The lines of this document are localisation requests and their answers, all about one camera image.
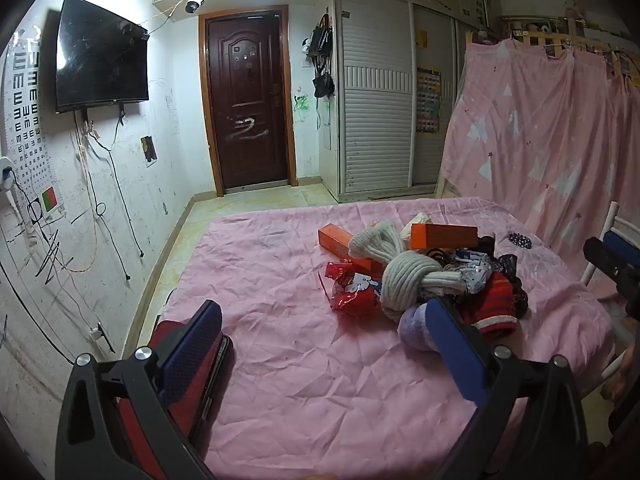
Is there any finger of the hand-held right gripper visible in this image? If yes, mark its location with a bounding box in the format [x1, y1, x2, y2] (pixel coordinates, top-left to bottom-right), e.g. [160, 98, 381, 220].
[583, 231, 640, 286]

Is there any red green flag sticker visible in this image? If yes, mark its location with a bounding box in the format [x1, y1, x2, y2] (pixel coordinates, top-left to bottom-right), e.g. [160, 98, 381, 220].
[39, 186, 60, 216]

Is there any person's right hand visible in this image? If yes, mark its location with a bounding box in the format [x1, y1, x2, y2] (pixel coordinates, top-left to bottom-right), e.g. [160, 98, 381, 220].
[614, 347, 633, 402]

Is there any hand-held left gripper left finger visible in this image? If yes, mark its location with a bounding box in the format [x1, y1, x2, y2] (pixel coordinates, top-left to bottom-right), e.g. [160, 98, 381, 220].
[55, 300, 224, 480]

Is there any white power strip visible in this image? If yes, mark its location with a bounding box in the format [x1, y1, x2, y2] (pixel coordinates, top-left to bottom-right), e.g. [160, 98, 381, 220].
[89, 321, 115, 355]

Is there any orange box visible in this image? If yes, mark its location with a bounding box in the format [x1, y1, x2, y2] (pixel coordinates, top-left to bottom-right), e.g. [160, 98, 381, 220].
[410, 223, 480, 252]
[318, 225, 386, 275]

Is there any red knit hat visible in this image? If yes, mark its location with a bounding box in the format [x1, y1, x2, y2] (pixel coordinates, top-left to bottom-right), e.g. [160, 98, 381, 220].
[457, 272, 519, 337]

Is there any colourful wall calendar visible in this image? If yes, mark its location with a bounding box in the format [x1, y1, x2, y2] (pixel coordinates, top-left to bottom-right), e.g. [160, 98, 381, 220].
[415, 66, 442, 135]

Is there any white slatted wardrobe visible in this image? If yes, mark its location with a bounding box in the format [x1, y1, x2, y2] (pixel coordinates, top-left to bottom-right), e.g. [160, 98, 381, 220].
[332, 0, 472, 204]

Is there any black television cable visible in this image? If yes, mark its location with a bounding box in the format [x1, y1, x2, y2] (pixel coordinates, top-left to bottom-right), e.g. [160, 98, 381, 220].
[80, 107, 147, 282]

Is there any black plastic bag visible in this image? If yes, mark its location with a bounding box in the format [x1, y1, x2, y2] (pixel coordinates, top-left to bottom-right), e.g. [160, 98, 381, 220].
[492, 254, 530, 319]

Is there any wooden bunk bed frame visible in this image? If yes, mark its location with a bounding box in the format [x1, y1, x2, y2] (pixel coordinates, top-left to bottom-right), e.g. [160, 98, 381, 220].
[465, 14, 640, 86]

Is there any eye chart poster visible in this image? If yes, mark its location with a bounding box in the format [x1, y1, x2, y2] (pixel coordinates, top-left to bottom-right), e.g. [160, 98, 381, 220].
[2, 35, 66, 222]

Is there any dark brown wooden door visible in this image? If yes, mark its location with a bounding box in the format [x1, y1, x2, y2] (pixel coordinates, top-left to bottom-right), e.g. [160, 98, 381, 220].
[198, 6, 297, 197]

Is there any pink tree print curtain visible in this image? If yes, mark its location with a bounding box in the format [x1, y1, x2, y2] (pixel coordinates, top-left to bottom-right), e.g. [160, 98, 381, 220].
[435, 37, 640, 306]

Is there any thick white knotted rope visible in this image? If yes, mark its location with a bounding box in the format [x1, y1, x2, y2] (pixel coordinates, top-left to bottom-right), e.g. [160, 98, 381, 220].
[348, 220, 469, 322]

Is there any small black hanging handbag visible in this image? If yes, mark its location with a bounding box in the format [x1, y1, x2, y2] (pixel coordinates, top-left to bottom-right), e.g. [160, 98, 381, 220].
[312, 71, 335, 99]

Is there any large black hanging handbag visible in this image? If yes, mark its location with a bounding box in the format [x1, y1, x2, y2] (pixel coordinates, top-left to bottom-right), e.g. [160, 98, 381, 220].
[302, 12, 335, 59]

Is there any red black case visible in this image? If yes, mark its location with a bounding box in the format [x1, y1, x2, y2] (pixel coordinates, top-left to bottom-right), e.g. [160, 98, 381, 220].
[112, 317, 234, 480]

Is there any white metal chair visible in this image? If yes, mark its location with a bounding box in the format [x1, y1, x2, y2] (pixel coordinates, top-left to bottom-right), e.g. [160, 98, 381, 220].
[580, 201, 640, 402]

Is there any white wall device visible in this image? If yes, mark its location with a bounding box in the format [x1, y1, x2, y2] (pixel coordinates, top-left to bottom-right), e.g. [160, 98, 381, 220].
[0, 156, 19, 207]

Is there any red snack wrapper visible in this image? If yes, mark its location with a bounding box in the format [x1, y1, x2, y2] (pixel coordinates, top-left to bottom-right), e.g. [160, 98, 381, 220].
[320, 261, 385, 317]

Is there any black wall television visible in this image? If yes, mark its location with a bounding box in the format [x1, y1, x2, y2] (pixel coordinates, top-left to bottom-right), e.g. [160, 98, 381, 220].
[54, 0, 151, 115]

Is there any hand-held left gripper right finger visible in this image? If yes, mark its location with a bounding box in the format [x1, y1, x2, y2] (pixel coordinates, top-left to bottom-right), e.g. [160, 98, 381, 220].
[424, 298, 591, 480]

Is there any silver printed wrapper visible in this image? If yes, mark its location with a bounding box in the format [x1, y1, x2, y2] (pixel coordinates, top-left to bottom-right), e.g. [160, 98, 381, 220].
[446, 250, 494, 294]

